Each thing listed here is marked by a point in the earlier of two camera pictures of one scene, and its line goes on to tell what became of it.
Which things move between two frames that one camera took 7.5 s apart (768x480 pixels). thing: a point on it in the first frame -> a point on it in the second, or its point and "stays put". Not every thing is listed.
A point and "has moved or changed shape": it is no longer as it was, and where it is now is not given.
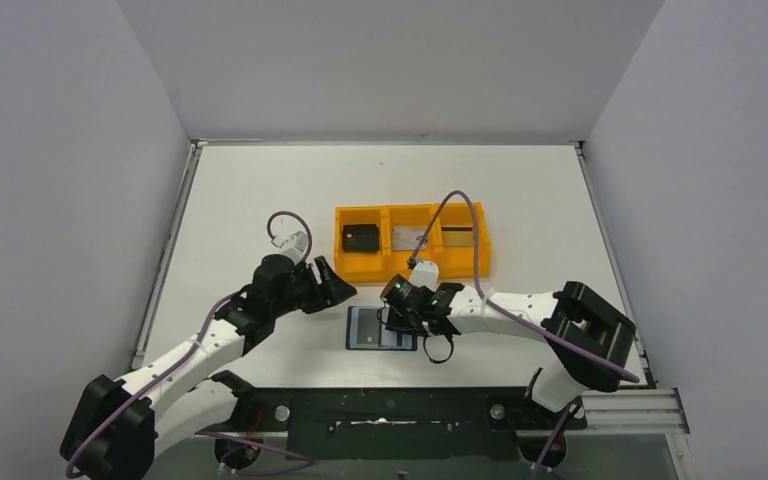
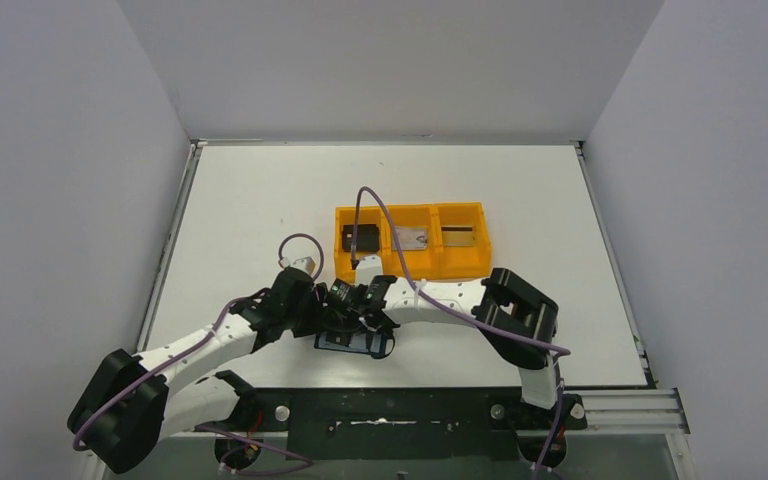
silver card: (406, 237) stays put
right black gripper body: (400, 319) -> (354, 320)
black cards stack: (360, 238) stays put
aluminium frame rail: (634, 412) stays put
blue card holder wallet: (364, 330) has moved or changed shape
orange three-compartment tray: (374, 242) stays put
